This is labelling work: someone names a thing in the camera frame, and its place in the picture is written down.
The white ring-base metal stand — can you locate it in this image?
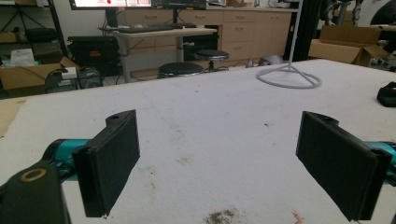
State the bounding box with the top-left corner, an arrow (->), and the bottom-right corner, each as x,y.
256,0 -> 323,90

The black metal column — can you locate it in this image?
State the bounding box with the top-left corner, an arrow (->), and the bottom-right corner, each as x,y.
292,0 -> 325,63

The black keyboard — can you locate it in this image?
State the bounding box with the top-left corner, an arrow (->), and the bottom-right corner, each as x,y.
117,23 -> 198,35

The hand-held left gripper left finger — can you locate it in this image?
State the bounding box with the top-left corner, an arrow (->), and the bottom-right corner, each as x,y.
71,109 -> 141,218

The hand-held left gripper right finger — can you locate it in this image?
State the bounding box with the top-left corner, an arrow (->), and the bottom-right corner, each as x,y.
295,110 -> 393,222

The black metal tripod stand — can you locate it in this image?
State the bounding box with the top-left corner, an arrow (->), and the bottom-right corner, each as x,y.
0,0 -> 70,58

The computer monitor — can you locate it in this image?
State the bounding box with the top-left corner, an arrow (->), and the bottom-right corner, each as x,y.
68,0 -> 153,28

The black device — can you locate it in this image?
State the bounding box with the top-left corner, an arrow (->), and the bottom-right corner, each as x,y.
375,81 -> 396,108

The small black round stool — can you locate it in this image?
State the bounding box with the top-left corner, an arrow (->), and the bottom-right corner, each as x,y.
193,49 -> 230,73

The light wooden desk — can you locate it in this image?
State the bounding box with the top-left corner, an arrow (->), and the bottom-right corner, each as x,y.
113,27 -> 219,84

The pile of dark crumbs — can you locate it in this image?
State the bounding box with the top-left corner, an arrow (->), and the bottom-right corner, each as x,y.
204,208 -> 238,224

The wooden drawer cabinet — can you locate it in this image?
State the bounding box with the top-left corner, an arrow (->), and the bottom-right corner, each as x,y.
124,7 -> 294,64

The open cardboard box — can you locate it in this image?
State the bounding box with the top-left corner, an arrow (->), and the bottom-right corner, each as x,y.
307,24 -> 390,67

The black equipment case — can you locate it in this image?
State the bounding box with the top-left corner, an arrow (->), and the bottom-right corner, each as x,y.
67,35 -> 121,77

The large black round stool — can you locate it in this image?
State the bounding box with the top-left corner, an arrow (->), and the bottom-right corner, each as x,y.
158,62 -> 205,79

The cardboard box with white bag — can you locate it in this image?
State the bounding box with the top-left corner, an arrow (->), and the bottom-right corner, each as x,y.
0,49 -> 79,91

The white power adapter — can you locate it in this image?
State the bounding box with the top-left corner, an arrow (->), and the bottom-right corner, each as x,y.
60,66 -> 78,80

